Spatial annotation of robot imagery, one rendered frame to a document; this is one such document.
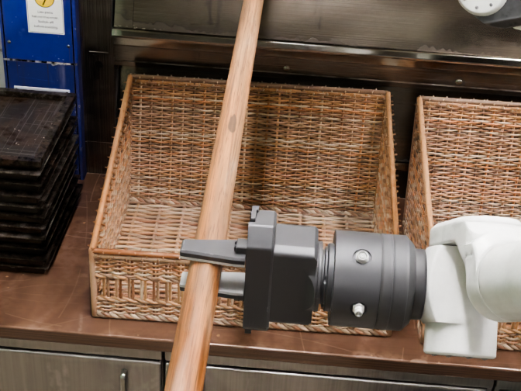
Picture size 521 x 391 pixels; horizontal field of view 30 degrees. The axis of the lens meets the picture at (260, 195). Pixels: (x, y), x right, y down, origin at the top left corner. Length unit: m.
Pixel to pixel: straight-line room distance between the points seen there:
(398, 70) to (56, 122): 0.71
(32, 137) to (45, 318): 0.34
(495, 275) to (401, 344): 1.03
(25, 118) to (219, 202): 1.03
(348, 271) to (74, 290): 1.09
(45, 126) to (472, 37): 0.87
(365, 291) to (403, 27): 1.21
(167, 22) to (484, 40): 0.65
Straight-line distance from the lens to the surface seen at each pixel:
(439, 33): 2.03
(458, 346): 0.88
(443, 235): 0.88
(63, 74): 2.11
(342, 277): 0.86
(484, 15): 1.39
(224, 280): 0.91
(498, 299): 0.79
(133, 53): 2.09
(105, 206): 1.80
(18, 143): 1.87
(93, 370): 1.85
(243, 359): 1.79
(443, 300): 0.88
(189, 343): 0.80
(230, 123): 1.11
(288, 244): 0.87
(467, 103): 2.06
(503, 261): 0.78
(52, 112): 1.97
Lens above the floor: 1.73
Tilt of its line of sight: 32 degrees down
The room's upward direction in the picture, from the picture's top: 4 degrees clockwise
